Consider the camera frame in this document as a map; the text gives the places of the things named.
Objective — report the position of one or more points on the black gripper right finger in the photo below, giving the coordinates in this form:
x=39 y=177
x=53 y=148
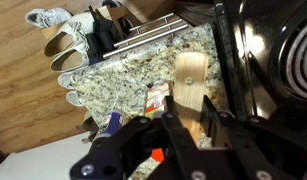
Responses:
x=261 y=149

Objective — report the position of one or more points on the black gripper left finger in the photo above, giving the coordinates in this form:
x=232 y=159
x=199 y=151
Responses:
x=117 y=157

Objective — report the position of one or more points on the wooden cooking stick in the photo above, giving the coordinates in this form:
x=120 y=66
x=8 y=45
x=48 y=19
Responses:
x=189 y=89

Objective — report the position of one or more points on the black electric stove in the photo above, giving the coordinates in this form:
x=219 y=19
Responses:
x=262 y=49

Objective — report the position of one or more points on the blue white-lidded jar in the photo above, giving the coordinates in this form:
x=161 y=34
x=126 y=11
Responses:
x=113 y=120

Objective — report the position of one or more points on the red-capped spice jar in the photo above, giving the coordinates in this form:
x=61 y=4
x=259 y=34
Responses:
x=155 y=99

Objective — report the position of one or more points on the beige slip-on shoe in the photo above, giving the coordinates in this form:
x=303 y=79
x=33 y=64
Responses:
x=70 y=34

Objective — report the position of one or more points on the white sneaker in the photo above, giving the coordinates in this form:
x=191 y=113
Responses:
x=44 y=18

